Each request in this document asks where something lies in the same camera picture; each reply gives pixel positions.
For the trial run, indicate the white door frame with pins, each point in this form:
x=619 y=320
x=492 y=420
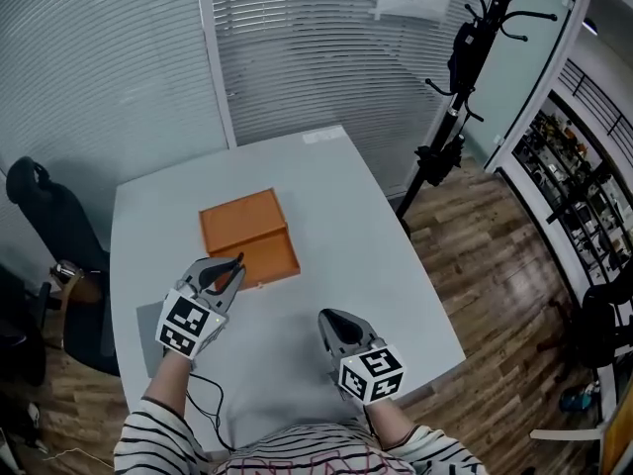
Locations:
x=539 y=82

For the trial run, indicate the person's left forearm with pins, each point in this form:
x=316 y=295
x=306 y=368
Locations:
x=168 y=384

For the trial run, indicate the grey notebook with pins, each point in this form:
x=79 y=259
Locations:
x=148 y=337

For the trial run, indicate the orange box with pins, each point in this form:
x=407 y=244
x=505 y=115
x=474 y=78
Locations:
x=242 y=225

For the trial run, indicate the black high-back office chair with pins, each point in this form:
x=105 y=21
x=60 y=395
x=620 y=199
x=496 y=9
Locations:
x=64 y=225

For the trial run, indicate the white window blinds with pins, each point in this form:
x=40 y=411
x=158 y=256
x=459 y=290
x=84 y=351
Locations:
x=321 y=67
x=99 y=67

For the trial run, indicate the black hanging bag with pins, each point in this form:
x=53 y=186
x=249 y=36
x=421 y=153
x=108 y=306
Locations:
x=467 y=55

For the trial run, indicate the black railing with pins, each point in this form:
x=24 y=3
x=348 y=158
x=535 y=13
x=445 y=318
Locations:
x=593 y=87

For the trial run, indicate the person's striped shirt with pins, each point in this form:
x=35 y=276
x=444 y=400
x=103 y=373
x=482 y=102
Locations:
x=163 y=443

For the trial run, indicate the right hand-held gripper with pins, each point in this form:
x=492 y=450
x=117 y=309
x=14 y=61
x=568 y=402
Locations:
x=371 y=374

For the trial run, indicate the person's right forearm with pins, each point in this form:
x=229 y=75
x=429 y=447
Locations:
x=390 y=423

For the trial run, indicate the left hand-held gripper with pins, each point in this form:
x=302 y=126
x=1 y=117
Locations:
x=190 y=322

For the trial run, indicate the round ceiling lamp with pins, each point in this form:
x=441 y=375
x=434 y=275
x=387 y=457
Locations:
x=590 y=26

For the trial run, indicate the white table label sticker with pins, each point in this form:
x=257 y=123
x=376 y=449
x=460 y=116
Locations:
x=323 y=136

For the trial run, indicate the brown bag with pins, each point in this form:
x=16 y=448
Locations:
x=79 y=285

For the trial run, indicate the blue bottle bag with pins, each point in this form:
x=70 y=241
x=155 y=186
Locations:
x=578 y=398

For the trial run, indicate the wooden desk with white legs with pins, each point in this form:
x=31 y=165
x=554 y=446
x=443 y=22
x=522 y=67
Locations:
x=618 y=438

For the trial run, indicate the black coat rack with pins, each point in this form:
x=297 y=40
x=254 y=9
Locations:
x=462 y=97

